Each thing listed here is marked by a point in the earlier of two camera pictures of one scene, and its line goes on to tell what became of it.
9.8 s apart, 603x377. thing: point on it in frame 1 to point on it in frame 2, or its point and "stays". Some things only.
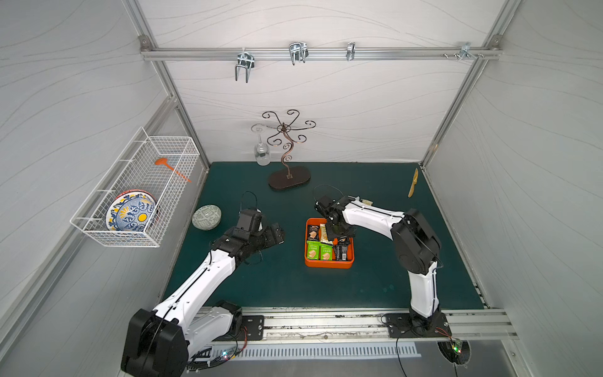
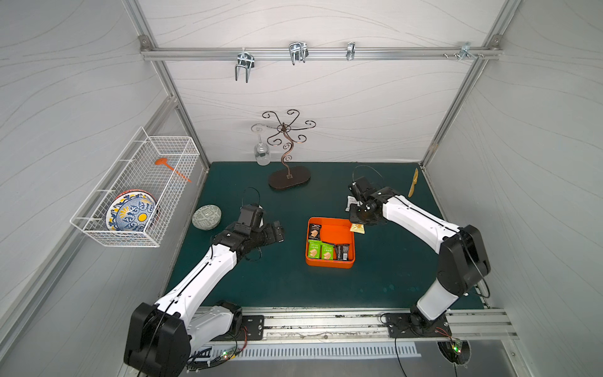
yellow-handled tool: (411, 192) stays
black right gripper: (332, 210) to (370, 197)
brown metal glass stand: (297, 177) stays
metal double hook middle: (298, 50) stays
